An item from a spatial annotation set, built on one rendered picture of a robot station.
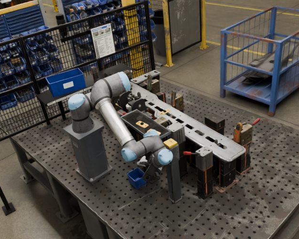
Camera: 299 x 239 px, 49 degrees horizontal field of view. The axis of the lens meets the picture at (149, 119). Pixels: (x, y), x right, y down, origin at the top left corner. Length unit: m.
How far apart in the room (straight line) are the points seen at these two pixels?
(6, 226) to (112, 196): 1.40
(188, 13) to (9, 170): 3.71
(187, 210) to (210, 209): 0.14
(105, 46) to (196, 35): 3.13
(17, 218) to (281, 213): 2.34
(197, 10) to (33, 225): 4.30
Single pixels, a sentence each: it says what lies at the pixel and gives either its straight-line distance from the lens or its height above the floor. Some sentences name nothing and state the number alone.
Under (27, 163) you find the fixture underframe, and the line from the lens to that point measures 3.66.
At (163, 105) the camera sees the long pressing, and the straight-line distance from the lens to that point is 2.59.
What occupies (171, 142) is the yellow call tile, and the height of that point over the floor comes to 1.16.
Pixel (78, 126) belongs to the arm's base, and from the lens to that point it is 2.24.
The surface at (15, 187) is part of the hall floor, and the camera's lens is 3.81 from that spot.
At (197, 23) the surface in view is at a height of 0.50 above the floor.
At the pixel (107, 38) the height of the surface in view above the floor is 1.32.
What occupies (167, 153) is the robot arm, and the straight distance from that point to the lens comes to 1.68.
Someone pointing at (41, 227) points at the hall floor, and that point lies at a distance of 3.28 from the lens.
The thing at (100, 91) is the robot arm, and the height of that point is 1.53.
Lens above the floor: 2.32
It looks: 33 degrees down
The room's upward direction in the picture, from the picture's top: 7 degrees counter-clockwise
